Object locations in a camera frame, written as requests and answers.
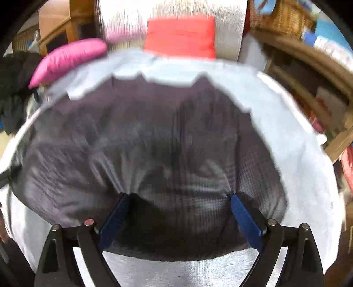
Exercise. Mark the wooden shelf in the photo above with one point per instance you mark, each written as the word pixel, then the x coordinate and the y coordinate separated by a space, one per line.
pixel 303 55

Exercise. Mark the light blue cloth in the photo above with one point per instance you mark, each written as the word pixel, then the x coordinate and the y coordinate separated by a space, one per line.
pixel 264 5

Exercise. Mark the white patterned box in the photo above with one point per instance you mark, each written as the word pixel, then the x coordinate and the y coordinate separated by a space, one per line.
pixel 328 49

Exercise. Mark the wooden cabinet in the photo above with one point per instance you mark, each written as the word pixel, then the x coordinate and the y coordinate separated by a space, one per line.
pixel 55 19

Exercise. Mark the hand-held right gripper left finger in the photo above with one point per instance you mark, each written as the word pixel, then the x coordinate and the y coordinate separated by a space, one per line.
pixel 114 220

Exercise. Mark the pink pillow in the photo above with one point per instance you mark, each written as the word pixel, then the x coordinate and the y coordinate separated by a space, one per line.
pixel 63 58

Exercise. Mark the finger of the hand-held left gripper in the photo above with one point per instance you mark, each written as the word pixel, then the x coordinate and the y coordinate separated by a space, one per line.
pixel 8 175

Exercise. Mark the teal box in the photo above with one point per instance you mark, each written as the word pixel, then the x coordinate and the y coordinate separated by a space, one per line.
pixel 331 33

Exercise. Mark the dark quilted zip jacket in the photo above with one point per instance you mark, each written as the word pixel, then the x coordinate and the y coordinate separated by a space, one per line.
pixel 138 138

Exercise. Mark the dark grey jacket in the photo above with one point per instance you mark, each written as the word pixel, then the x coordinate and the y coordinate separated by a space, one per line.
pixel 13 113

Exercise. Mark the dark green puffer jacket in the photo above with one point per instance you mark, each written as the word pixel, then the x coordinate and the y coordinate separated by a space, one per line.
pixel 16 69

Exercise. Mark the red pillow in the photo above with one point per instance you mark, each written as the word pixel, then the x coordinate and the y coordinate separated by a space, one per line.
pixel 179 36

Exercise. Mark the pink clothing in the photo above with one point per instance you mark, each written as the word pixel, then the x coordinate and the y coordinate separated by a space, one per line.
pixel 348 168

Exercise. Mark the light grey blanket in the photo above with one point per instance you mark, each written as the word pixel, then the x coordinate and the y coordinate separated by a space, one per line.
pixel 289 143

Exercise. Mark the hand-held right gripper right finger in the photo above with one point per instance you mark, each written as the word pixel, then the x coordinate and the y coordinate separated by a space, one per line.
pixel 245 220

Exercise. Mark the wicker basket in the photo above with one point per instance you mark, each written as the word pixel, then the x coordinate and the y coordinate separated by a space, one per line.
pixel 286 16

